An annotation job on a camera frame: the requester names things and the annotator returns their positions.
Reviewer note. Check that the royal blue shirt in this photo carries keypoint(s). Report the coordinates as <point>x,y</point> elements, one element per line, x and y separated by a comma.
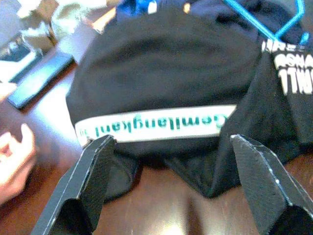
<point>132,6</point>

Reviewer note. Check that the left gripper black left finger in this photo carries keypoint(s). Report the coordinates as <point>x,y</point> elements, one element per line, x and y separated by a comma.
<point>80,186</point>

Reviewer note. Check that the olive green stuffed bag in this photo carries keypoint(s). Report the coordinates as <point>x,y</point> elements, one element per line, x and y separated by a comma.
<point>73,14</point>

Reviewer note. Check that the person's right hand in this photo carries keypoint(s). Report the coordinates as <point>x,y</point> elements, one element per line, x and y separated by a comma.
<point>14,166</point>

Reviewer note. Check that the black shirt with white band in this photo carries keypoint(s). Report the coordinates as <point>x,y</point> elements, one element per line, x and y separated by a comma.
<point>159,73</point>

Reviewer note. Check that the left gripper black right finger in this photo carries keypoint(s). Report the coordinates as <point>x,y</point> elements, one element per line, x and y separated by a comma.
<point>264,183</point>

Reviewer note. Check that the blue plastic clothes hanger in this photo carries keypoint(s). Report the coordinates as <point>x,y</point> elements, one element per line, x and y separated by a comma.
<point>289,24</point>

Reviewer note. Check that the black smartphone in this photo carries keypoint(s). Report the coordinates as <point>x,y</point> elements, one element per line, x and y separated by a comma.
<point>41,80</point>

